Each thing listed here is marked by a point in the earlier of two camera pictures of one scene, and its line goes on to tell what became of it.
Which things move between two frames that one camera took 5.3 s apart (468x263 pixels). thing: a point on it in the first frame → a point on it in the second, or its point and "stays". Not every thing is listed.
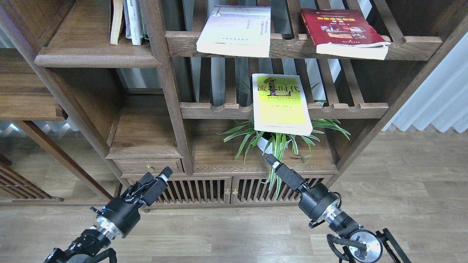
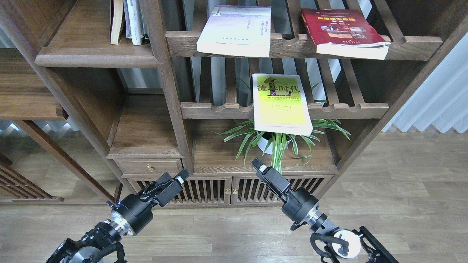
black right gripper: [317, 202] → [298, 201]
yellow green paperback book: [279, 105] stays
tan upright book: [116, 6] stays
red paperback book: [348, 33] stays
